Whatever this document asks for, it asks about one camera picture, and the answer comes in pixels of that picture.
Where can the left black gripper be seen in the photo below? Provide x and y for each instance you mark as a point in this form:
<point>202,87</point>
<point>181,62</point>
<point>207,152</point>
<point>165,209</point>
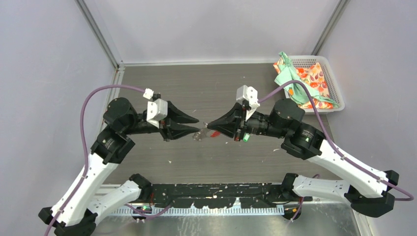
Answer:
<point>170,127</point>

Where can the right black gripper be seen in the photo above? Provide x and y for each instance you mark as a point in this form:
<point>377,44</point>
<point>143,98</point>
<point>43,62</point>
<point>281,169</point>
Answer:
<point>226,124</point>

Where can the key with green tag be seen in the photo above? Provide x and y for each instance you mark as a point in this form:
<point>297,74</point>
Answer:
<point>246,137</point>

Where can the red handled metal keyring holder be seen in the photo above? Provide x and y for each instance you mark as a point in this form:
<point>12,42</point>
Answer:
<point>205,133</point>

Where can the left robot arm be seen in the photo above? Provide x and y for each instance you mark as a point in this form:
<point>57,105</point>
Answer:
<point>77,213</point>

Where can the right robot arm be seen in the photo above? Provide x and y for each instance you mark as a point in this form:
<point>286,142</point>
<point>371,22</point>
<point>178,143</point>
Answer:
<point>364,189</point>

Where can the green cloth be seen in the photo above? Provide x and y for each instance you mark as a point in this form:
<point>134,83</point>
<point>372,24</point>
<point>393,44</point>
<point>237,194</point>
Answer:
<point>293,84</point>

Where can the orange patterned cloth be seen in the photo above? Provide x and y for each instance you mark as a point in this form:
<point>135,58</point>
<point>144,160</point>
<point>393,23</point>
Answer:
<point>312,78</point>

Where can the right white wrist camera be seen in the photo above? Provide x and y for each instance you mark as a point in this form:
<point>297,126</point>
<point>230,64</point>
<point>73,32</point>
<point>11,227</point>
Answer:
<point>248,96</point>

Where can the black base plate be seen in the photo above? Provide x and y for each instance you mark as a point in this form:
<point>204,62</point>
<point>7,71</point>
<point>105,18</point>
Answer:
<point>216,195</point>

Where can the white slotted cable duct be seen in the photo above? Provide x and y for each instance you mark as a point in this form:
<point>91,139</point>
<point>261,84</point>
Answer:
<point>206,211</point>

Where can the aluminium rail frame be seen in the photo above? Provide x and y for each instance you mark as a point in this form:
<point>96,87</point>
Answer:
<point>107,188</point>

